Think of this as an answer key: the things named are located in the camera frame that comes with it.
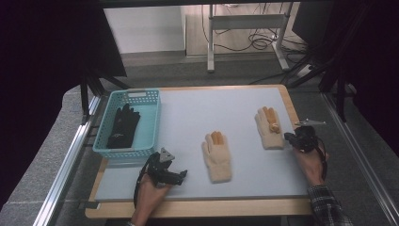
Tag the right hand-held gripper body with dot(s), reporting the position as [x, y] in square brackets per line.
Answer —
[307, 138]

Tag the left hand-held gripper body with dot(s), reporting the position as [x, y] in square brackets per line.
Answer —
[160, 172]

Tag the beige fleece glove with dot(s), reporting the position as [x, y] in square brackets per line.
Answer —
[218, 160]
[271, 135]

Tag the teal plastic basket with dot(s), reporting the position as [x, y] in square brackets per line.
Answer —
[147, 132]

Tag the person's left hand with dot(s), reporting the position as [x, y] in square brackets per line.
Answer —
[147, 197]

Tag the person's right hand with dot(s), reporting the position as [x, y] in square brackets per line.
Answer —
[313, 166]

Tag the grey table mat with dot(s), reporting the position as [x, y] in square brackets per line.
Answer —
[188, 125]

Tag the black tripod stand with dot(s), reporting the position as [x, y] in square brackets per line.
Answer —
[86, 91]
[340, 94]

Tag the dark curtain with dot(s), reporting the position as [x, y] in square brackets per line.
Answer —
[376, 62]
[37, 62]

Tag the aluminium rail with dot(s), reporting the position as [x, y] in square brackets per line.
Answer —
[363, 163]
[62, 175]

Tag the white desk frame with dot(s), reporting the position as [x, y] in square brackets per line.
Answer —
[247, 22]

